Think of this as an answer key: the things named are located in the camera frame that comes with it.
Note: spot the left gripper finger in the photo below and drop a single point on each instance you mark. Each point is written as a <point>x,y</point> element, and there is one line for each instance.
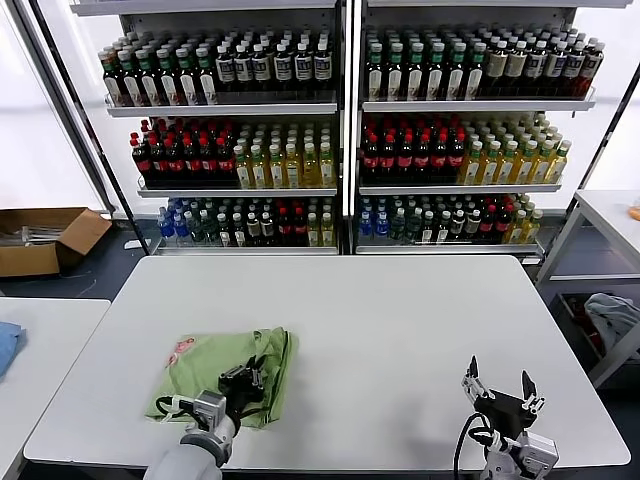
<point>252,365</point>
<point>261,370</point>

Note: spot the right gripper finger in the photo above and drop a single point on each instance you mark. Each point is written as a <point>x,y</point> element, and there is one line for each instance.
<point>475,385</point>
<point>530,400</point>

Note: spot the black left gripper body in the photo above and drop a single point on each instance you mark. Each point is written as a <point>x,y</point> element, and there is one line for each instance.
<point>240,387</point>

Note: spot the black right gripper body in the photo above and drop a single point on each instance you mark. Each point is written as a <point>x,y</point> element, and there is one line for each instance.
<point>502,410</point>

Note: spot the light green polo shirt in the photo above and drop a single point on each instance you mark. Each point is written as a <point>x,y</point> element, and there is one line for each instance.
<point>210,365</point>

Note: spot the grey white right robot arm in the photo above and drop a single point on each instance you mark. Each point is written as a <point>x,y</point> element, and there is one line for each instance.
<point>500,457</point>

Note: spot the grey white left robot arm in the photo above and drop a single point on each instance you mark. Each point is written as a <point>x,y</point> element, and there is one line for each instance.
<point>190,457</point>

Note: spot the red cloth item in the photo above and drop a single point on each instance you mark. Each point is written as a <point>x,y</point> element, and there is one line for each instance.
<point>592,330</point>

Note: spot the dark storage bin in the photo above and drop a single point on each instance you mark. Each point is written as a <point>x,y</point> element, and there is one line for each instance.
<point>567,307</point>

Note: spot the crumpled grey-blue cloth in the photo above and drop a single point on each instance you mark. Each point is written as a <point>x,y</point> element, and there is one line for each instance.
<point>610,315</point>

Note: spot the small dark white-cap bottle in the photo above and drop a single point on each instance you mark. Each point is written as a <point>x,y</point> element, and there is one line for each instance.
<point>253,232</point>
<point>473,226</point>
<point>428,230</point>
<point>443,230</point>
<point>225,232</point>
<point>267,231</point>
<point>239,233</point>
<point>458,227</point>

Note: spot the red-cap cola bottle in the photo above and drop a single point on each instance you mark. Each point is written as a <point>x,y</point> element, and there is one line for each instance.
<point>141,162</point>
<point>191,163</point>
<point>371,160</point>
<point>285,229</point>
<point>406,161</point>
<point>456,160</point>
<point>423,160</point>
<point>487,225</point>
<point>174,164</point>
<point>225,163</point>
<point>440,160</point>
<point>300,229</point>
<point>157,164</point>
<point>502,225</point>
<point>208,163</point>
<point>389,161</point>

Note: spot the green tinted water bottle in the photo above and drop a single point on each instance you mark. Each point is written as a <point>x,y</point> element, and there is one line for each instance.
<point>398,226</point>
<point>211,231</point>
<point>197,230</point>
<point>413,227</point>

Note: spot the yellow juice bottle green band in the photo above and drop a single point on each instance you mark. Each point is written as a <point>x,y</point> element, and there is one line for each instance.
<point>472,167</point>
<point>534,228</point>
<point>491,167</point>
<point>327,168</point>
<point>560,165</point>
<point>508,167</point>
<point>327,232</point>
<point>276,170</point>
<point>544,166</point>
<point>526,167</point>
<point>243,170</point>
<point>293,169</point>
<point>519,229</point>
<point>313,232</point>
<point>311,169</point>
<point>259,170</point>

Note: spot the blue water bottle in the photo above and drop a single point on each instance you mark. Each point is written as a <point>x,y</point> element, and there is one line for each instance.
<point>367,226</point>
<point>382,226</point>
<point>180,229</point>
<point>167,226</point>

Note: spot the white paper scrap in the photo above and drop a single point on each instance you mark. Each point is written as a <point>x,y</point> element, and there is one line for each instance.
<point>133,245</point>

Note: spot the orange packaged item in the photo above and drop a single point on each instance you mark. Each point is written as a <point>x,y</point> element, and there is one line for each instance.
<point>635,212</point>

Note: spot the folded blue cloth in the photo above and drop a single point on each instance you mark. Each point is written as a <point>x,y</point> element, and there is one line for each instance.
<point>7,345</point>

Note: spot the brown cardboard box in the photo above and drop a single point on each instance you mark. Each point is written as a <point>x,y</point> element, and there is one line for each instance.
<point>30,260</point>

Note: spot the clear plastic wrapped packets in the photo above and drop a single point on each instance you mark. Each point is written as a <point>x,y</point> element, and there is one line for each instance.
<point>35,235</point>

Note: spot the grey metal shelf unit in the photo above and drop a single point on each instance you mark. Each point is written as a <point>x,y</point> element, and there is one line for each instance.
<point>475,106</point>
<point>225,109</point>

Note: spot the green-cap dark tea bottle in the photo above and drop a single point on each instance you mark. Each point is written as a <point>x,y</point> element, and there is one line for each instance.
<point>395,75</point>
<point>376,75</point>
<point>187,80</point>
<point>207,79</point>
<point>168,80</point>
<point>416,75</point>
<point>476,75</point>
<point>112,80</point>
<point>131,80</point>
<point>149,80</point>
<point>436,75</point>
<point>456,75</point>

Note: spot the dark bottle blue-white label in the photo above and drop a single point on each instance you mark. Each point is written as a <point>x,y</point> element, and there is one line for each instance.
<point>593,66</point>
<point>323,68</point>
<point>575,67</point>
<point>303,68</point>
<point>556,66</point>
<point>537,66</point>
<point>225,70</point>
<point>283,69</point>
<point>243,70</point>
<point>260,69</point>

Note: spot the dark bottle beige label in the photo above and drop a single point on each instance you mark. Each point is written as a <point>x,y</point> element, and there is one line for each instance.
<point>518,66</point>
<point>497,67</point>

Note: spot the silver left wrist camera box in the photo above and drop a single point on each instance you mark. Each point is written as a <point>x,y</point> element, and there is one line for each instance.
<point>210,407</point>

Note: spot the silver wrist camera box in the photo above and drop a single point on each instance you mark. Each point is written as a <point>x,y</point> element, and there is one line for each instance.
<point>537,450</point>
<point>210,407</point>

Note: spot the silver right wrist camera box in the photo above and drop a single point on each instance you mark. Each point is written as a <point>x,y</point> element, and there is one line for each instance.
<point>537,450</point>

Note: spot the grey frame side table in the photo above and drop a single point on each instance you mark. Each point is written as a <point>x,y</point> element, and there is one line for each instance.
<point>600,200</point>

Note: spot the black slanted frame pole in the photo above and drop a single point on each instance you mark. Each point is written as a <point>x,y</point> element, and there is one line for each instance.
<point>609,140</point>
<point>91,130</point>

